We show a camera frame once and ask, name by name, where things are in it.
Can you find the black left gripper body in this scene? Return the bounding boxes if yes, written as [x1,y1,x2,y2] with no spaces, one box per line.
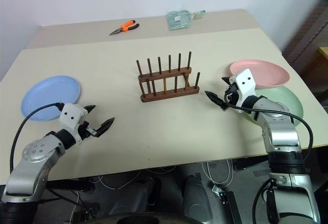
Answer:
[77,120,100,140]

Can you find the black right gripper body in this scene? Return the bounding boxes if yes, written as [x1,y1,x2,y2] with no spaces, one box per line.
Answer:
[223,82,241,108]

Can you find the wooden dish rack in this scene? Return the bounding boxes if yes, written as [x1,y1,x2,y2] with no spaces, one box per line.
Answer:
[136,51,201,104]

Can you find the pink-red plate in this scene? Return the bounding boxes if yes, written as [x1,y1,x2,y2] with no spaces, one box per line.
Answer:
[229,59,291,88]

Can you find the blue plate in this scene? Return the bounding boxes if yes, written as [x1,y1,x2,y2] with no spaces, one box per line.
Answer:
[20,75,81,122]

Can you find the green plate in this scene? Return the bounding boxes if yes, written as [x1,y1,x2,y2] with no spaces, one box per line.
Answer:
[240,85,305,128]

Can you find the small clear plastic clip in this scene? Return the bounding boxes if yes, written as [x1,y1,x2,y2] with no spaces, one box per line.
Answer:
[191,9,207,20]

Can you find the clear plastic bag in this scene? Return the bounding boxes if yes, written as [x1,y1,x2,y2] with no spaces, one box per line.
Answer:
[166,9,196,32]

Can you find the yellow wooden furniture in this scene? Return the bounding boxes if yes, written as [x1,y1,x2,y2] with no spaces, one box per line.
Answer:
[317,46,328,65]

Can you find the grey rounded robot leg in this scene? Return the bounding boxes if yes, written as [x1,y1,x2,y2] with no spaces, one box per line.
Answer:
[182,173,214,224]

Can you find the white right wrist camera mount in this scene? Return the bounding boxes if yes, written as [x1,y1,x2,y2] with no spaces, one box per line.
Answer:
[230,68,257,107]

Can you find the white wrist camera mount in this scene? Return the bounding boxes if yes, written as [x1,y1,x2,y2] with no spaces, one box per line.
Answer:
[230,68,257,107]
[58,103,88,142]

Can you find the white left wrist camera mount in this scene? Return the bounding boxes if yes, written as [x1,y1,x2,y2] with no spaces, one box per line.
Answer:
[58,103,88,142]

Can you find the thin white floor cable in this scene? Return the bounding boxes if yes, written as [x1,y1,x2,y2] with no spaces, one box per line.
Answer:
[96,167,177,192]

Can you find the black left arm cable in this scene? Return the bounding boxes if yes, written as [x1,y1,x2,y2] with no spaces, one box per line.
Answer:
[9,101,65,173]

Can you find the black table frame bar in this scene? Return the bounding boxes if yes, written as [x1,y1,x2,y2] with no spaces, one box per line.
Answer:
[234,154,270,172]

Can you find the thick white floor cable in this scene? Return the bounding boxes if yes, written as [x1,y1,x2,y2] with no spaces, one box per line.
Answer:
[201,158,233,188]

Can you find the orange-handled pliers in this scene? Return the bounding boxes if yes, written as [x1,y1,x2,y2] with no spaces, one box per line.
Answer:
[109,19,140,36]

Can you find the black metal bracket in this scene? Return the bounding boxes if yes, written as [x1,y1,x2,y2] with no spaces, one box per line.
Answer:
[212,185,240,224]

